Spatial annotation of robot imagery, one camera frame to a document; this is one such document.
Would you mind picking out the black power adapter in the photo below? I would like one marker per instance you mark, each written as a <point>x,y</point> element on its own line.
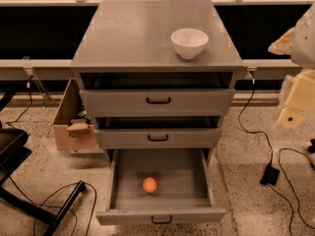
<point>270,176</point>

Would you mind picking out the orange fruit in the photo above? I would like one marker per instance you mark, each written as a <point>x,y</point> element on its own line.
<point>149,185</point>

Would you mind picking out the bottom grey open drawer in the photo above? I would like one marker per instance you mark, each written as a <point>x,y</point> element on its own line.
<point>183,195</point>

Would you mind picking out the white ceramic bowl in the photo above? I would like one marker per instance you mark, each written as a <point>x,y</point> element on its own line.
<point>189,43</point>

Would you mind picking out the grey window rail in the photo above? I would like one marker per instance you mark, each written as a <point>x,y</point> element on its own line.
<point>16,70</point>

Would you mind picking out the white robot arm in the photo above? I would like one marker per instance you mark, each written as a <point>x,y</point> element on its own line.
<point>299,43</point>

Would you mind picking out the top grey drawer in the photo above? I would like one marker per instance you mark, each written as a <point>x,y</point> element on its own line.
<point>156,102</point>

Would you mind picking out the grey drawer cabinet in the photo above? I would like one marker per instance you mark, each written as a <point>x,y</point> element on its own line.
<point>128,46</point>

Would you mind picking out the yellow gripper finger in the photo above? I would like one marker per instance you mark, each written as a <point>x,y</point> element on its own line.
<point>282,45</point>
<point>300,100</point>

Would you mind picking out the middle grey drawer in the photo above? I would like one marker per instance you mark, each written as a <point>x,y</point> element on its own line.
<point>158,138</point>

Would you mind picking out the brown cardboard box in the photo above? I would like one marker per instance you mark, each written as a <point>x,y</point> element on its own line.
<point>71,132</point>

